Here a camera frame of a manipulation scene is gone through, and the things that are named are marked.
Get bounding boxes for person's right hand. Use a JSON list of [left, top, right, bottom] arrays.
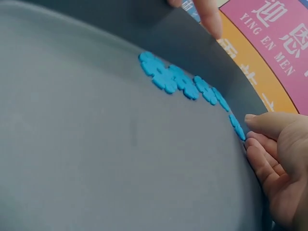
[[244, 111, 308, 231]]

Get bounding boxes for person's left hand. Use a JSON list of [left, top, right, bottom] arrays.
[[167, 0, 224, 40]]

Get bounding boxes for grey plastic tray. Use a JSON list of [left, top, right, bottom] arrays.
[[0, 0, 280, 231]]

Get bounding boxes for blue flower-shaped piece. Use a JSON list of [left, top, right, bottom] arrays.
[[138, 51, 177, 95], [212, 87, 231, 113], [228, 114, 246, 142], [193, 75, 218, 106], [168, 64, 200, 101]]

